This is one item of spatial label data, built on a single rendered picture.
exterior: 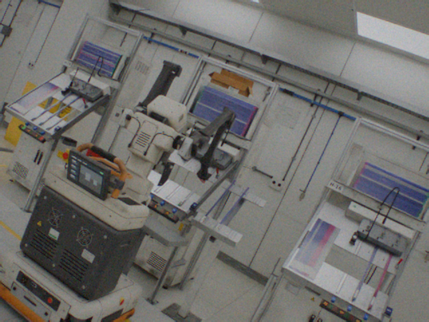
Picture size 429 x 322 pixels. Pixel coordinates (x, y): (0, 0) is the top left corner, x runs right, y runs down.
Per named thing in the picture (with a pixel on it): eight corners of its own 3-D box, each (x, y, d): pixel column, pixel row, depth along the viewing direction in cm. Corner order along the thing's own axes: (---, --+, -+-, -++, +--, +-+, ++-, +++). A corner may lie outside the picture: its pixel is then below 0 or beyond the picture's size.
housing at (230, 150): (233, 168, 336) (234, 155, 326) (185, 145, 354) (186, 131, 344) (238, 163, 341) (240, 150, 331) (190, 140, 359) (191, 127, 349)
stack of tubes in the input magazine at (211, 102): (242, 136, 326) (257, 106, 325) (190, 113, 345) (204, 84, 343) (247, 139, 338) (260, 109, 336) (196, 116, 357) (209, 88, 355)
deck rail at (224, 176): (187, 219, 291) (188, 213, 287) (185, 218, 292) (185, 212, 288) (238, 166, 337) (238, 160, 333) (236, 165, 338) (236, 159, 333)
